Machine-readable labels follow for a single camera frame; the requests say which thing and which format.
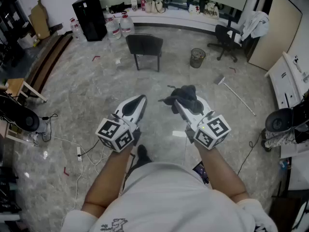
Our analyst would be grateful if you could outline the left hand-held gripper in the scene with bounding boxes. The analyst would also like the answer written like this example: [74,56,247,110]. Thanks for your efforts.
[95,95,148,153]

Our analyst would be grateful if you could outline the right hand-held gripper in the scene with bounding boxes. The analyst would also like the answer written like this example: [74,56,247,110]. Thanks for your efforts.
[174,96,232,151]

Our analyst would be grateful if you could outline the dark grey cloth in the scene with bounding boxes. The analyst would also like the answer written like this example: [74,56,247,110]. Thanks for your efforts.
[158,85,205,117]

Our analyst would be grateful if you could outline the dark blue fabric chair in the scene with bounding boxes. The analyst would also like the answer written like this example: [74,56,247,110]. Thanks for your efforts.
[125,33,164,73]

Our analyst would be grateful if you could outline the person's right forearm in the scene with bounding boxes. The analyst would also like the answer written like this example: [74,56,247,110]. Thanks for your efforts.
[194,139,250,200]

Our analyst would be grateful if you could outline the person's left forearm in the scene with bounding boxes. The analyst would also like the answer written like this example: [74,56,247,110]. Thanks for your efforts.
[81,143,135,212]

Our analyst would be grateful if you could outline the black office chair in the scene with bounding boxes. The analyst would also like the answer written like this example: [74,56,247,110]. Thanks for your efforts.
[207,17,243,63]

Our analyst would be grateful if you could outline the person's left black shoe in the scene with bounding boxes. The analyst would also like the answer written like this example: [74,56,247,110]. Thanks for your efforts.
[136,144,153,165]

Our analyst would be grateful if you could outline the dark hip-worn device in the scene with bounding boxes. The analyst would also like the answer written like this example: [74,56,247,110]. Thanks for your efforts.
[192,160,210,185]

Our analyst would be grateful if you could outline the white folded garment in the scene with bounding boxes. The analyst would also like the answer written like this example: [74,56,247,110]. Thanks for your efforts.
[226,29,242,45]

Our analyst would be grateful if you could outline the black round device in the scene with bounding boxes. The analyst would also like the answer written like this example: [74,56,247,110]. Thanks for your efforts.
[265,100,309,145]
[0,95,41,133]

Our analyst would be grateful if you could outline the patterned fabric bag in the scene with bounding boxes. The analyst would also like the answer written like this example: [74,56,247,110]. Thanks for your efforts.
[261,129,299,152]

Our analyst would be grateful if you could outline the white drawer cabinet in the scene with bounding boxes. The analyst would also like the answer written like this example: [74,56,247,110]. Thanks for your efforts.
[264,51,309,110]

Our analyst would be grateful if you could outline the person's white t-shirt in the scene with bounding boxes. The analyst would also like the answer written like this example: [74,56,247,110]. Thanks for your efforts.
[60,162,279,232]

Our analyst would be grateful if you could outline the white window bench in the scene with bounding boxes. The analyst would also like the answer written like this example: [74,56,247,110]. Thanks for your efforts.
[103,7,232,33]

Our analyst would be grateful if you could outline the brown wooden step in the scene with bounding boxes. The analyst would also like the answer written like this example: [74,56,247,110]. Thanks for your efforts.
[24,32,73,95]

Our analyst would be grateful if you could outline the printed beige tote bag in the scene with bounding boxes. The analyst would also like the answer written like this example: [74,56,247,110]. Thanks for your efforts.
[203,2,220,20]

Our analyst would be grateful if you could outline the white hanging garment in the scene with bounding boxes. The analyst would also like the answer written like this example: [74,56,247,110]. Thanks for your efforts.
[240,11,270,42]

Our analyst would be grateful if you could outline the dark glass window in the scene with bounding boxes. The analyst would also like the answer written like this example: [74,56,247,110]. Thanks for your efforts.
[162,0,243,17]

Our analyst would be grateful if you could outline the beige leaning board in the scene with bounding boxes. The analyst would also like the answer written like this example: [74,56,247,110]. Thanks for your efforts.
[248,0,303,72]

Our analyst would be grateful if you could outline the small wooden table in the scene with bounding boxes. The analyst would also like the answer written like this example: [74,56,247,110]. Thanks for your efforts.
[4,78,48,104]

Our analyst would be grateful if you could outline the brown cardboard sheet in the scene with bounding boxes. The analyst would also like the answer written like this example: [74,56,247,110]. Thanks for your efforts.
[28,0,51,40]

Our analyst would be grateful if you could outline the black metal shelf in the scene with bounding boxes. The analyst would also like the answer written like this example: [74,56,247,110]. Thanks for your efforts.
[0,0,28,68]

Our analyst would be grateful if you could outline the black wire mesh waste bin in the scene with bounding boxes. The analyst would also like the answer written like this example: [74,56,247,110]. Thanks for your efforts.
[189,48,207,69]

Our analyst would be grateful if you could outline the black floor cable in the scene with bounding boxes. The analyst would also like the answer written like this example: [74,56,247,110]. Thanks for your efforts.
[237,131,263,176]

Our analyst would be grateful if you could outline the black adapter cable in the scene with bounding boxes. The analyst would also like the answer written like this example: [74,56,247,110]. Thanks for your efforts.
[36,113,59,143]

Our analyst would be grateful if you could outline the white cable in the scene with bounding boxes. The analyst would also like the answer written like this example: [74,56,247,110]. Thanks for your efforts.
[48,134,112,226]

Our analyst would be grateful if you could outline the beige shoulder bag black strap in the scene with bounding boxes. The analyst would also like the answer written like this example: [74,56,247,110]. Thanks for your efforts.
[151,0,168,14]

